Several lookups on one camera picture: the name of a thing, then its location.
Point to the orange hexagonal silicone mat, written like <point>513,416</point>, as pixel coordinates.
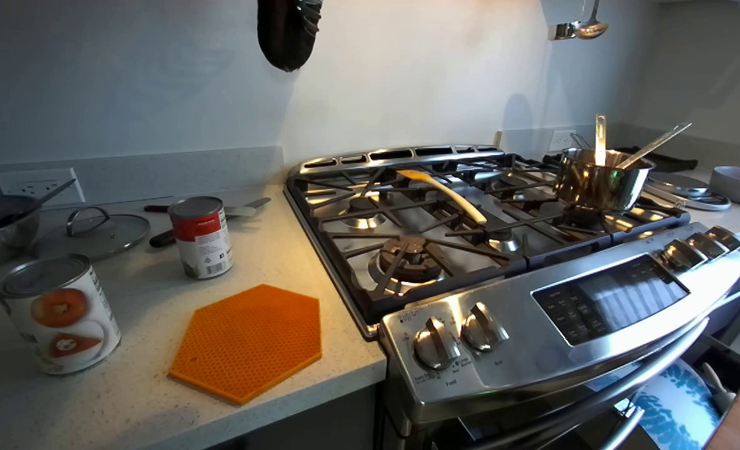
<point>246,343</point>

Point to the stainless steel gas stove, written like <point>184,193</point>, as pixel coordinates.
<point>528,333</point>

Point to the red label tin can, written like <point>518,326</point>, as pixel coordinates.
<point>206,256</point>

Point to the steel pot with utensils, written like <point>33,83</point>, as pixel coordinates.
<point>609,182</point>

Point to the glass pot lid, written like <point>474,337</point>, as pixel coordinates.
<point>94,233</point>

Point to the hanging steel ladle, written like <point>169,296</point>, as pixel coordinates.
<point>580,28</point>

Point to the orange fruit tin can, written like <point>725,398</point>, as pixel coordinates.
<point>60,311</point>

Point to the blue patterned towel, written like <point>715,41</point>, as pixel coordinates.
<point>683,406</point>

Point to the steel bowl at left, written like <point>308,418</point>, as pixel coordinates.
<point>21,221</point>

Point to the yellow handled spatula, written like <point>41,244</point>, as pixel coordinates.
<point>463,204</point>

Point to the white wall outlet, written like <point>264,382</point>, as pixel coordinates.
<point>41,184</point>

